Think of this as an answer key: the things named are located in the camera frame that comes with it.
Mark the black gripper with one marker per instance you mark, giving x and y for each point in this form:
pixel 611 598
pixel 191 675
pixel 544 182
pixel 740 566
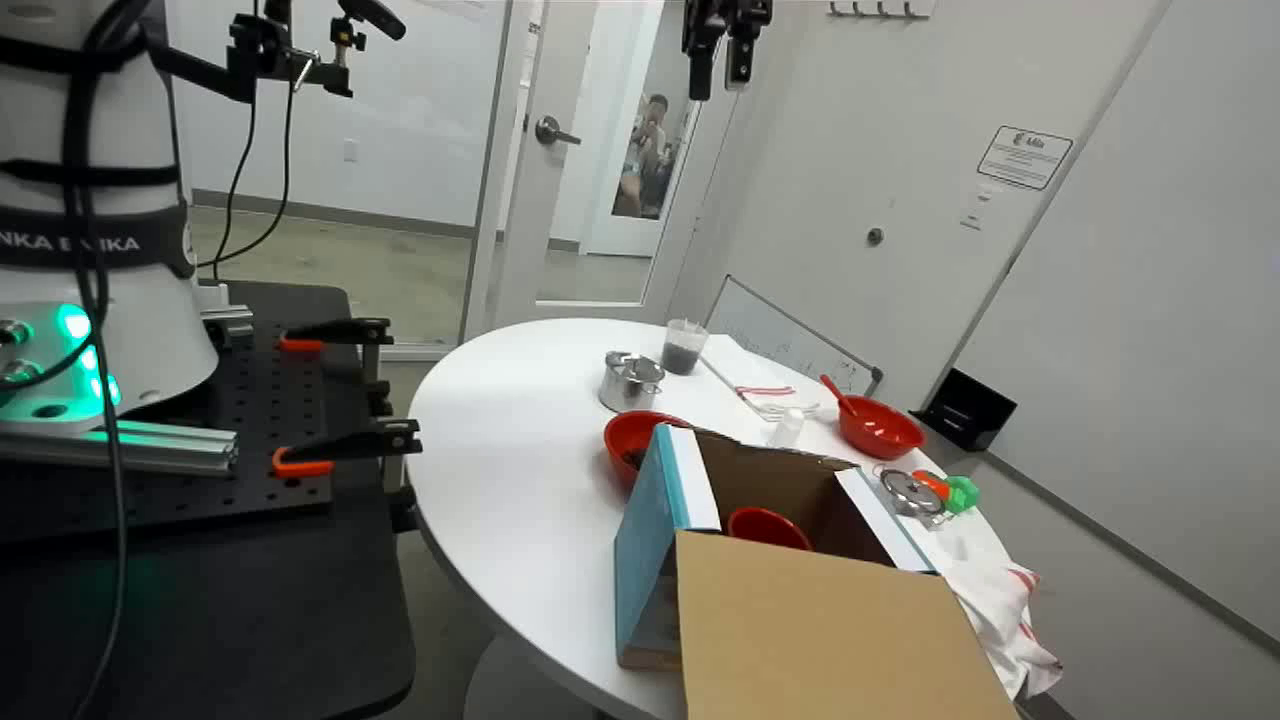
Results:
pixel 727 17

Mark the silver pot lid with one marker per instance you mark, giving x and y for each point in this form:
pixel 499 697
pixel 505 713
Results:
pixel 635 363

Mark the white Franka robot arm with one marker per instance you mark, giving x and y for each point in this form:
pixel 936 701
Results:
pixel 150 323

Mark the small silver pot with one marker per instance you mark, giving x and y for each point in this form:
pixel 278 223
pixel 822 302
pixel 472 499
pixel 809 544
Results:
pixel 626 391

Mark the photo poster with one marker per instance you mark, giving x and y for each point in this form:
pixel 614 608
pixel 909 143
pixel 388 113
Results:
pixel 650 162

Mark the round door lock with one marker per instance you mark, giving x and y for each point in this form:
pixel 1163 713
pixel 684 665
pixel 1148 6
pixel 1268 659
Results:
pixel 872 238

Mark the white door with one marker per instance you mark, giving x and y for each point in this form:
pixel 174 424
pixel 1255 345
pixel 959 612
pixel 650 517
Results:
pixel 534 214

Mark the leaning white board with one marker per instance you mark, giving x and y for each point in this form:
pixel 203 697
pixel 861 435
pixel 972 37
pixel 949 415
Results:
pixel 787 332

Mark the clear cup with dark contents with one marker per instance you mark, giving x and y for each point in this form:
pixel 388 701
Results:
pixel 680 350

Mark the black box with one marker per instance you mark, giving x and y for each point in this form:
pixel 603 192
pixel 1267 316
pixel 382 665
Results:
pixel 970 411

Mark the red cup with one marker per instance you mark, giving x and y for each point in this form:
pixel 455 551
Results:
pixel 767 531

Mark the round silver metal strainer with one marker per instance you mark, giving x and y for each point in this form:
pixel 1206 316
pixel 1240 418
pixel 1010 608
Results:
pixel 907 492

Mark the small orange toy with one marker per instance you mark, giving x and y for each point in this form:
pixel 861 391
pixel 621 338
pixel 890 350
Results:
pixel 930 487

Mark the small green toy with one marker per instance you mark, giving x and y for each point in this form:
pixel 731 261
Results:
pixel 960 492

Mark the black perforated breadboard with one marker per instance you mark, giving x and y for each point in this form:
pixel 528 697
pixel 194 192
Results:
pixel 267 402

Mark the cardboard box with teal flap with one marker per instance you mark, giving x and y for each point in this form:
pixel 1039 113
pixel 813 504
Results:
pixel 802 625

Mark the white cloth with red stripes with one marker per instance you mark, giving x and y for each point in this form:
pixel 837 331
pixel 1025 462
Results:
pixel 1005 603

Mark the black robot stand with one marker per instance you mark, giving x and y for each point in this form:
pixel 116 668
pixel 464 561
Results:
pixel 242 612

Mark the white wall hooks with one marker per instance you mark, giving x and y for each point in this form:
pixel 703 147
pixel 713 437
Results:
pixel 882 8

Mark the white wall sign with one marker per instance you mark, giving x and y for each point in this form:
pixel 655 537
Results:
pixel 1025 159

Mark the black camera on mount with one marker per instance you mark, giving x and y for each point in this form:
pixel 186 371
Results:
pixel 275 44

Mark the aluminium rail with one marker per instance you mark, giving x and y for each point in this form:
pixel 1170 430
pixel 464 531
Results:
pixel 162 440

